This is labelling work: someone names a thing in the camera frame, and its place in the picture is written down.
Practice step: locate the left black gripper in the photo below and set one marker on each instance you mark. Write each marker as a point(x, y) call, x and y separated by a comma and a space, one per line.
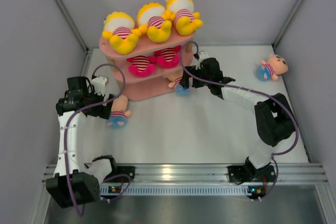
point(102, 111)

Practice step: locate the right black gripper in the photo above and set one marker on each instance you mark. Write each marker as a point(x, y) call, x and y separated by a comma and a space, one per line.
point(193, 71)

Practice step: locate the peach boy plush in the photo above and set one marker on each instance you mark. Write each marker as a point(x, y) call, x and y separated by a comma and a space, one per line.
point(119, 113)
point(272, 68)

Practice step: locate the peach boy plush mid-right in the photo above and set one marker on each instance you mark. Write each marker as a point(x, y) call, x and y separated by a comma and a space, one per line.
point(177, 83)

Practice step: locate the yellow frog plush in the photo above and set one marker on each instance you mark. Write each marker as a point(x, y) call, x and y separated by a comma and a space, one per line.
point(154, 20)
point(185, 20)
point(120, 31)

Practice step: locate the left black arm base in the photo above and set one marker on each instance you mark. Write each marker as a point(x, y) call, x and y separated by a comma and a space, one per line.
point(118, 175)

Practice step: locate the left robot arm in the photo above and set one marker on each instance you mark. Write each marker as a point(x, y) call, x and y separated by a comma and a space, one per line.
point(73, 183)

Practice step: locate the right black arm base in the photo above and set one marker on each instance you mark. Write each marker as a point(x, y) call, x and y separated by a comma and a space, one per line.
point(239, 174)

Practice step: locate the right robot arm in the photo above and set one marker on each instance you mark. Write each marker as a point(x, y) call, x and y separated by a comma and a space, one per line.
point(274, 119)

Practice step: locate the pink three-tier shelf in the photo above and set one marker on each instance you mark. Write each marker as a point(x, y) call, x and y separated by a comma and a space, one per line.
point(141, 88)

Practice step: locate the right magenta striped plush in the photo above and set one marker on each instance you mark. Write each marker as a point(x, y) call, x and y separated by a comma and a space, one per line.
point(168, 57)

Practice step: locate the magenta striped plush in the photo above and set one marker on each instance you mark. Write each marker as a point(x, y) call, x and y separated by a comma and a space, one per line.
point(168, 57)
point(142, 66)

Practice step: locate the left magenta striped plush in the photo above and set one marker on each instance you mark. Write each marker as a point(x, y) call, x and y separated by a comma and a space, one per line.
point(142, 66)

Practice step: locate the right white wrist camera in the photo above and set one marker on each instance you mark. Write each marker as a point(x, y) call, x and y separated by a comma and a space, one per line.
point(200, 56)

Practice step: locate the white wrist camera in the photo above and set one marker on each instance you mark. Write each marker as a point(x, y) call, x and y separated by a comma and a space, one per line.
point(99, 83)
point(200, 56)

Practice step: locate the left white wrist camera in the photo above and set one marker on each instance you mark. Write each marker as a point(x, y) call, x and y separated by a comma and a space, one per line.
point(99, 83)

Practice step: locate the grey slotted cable duct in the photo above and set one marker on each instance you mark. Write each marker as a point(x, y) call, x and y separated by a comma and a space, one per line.
point(175, 190)

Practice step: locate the aluminium mounting rail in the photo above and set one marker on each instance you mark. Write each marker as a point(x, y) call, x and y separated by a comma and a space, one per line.
point(216, 174)

